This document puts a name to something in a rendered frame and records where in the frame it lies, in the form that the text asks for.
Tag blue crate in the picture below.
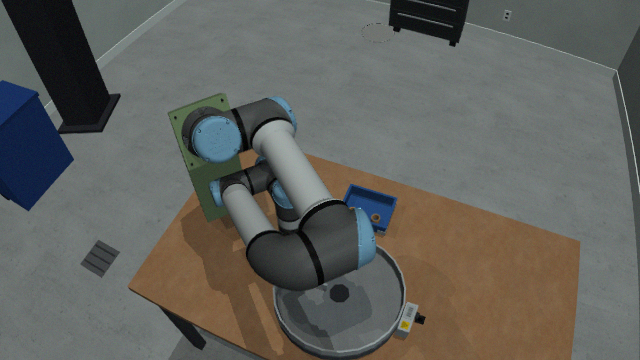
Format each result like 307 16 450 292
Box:
343 184 397 236

